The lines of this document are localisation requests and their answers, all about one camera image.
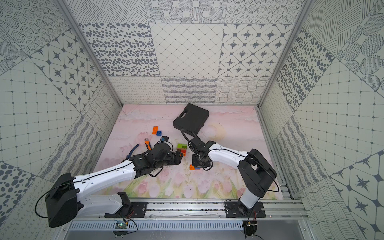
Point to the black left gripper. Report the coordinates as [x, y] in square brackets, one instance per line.
[174, 157]

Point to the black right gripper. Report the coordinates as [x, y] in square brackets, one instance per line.
[194, 163]

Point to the green long lego brick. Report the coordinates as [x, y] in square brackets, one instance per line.
[182, 146]

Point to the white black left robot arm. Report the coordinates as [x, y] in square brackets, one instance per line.
[69, 196]

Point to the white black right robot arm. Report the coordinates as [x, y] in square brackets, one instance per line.
[257, 173]

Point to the black plastic carrying case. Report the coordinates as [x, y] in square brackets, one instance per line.
[191, 119]

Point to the left controller board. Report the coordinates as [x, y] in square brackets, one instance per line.
[121, 229]

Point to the controller board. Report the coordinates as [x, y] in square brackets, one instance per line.
[121, 229]
[250, 227]

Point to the right controller board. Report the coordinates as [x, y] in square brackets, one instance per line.
[250, 227]

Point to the orange handled tool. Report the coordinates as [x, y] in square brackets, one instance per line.
[148, 144]

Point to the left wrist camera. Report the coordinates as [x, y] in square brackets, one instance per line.
[164, 139]

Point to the blue handled pliers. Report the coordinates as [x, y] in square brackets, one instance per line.
[132, 151]

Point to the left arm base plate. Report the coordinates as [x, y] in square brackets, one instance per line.
[132, 210]

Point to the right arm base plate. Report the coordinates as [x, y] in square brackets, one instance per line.
[238, 210]

